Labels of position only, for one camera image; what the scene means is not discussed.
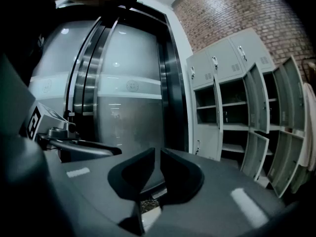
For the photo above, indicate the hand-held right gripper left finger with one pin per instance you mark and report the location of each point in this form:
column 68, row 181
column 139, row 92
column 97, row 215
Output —
column 130, row 174

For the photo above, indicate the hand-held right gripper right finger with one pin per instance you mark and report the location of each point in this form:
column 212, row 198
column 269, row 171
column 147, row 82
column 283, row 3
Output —
column 184, row 181

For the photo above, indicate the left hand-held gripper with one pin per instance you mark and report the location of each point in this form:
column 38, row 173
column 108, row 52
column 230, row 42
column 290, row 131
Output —
column 43, row 122

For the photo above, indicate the grey metal locker cabinet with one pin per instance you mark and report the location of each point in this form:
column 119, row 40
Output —
column 229, row 60

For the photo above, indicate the frosted glass sliding door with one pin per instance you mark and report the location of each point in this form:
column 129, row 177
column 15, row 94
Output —
column 59, row 58
column 130, row 83

